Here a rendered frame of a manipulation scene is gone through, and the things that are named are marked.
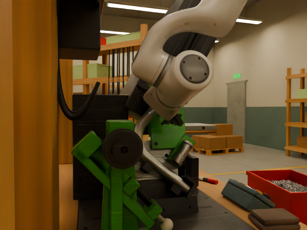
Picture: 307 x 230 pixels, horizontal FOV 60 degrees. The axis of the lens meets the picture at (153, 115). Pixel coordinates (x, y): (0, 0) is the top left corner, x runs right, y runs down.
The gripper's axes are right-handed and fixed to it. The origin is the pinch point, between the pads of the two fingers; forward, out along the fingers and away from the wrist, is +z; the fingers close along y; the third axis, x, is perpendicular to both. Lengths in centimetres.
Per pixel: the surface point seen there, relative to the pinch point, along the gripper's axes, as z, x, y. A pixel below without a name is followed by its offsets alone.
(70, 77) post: 71, -8, 47
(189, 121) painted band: 908, -418, -142
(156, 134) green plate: 2.9, 4.2, -5.8
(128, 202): -21.5, 25.9, -8.5
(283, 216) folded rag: -16.2, 3.6, -40.6
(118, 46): 255, -130, 93
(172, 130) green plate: 2.9, -0.2, -8.5
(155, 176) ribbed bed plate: 4.4, 13.7, -14.0
